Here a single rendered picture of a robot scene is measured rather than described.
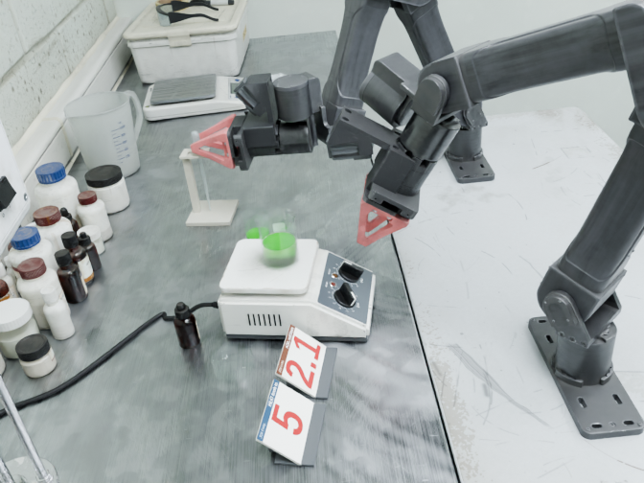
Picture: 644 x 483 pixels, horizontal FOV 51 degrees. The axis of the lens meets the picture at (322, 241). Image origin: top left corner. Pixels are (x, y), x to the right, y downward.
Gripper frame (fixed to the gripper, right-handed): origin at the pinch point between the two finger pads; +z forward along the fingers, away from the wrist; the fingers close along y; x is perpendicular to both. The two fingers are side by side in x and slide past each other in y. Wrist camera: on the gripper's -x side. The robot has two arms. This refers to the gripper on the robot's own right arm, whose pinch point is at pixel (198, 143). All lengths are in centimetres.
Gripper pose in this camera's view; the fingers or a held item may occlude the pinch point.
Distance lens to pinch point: 117.9
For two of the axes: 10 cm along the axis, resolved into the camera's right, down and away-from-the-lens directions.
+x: 1.2, 8.2, 5.5
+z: -9.9, 0.5, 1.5
